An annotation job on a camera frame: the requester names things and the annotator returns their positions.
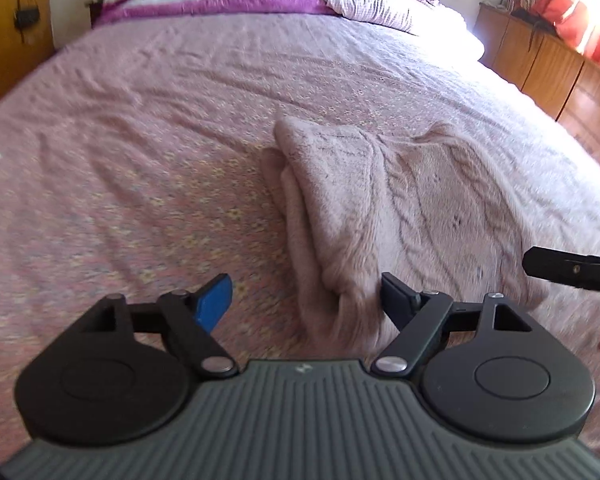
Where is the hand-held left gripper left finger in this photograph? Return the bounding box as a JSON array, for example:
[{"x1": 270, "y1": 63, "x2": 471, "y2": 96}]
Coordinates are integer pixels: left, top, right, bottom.
[{"x1": 47, "y1": 274, "x2": 239, "y2": 380}]

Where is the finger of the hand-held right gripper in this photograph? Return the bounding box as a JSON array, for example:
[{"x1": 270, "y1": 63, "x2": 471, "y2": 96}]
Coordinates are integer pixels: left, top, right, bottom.
[{"x1": 522, "y1": 246, "x2": 600, "y2": 296}]

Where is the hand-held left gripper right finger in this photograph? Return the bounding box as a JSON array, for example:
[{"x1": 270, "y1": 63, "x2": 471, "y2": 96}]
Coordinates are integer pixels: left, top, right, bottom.
[{"x1": 371, "y1": 272, "x2": 561, "y2": 378}]

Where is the pink cable-knit cardigan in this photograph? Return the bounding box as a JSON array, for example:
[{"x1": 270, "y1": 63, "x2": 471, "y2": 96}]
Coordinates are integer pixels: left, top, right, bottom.
[{"x1": 259, "y1": 115, "x2": 552, "y2": 357}]

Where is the wooden cabinet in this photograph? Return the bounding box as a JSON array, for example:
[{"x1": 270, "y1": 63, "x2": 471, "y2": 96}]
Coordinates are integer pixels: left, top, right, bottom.
[{"x1": 475, "y1": 2, "x2": 600, "y2": 182}]

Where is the red bag on sideboard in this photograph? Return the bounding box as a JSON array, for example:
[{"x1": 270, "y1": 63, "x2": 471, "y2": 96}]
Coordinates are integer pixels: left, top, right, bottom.
[{"x1": 532, "y1": 0, "x2": 600, "y2": 72}]

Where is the white checked pillow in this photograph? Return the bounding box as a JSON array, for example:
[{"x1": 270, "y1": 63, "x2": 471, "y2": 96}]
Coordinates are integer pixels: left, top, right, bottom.
[{"x1": 319, "y1": 0, "x2": 468, "y2": 37}]

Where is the wooden wardrobe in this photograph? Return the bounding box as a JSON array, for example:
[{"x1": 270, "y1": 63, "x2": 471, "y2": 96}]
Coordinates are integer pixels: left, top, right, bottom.
[{"x1": 0, "y1": 0, "x2": 57, "y2": 113}]

